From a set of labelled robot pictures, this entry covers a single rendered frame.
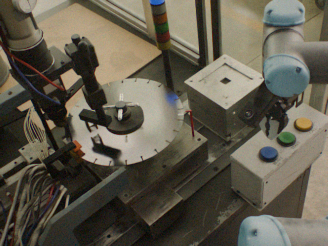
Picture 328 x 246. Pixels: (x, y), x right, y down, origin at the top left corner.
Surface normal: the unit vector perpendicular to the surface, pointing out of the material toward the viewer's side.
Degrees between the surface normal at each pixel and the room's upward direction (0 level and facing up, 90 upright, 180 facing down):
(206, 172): 0
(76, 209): 90
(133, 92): 0
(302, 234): 14
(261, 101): 32
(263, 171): 0
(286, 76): 91
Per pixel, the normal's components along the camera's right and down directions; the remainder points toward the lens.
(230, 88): -0.12, -0.68
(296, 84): -0.14, 0.73
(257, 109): -0.48, -0.28
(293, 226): -0.06, -0.92
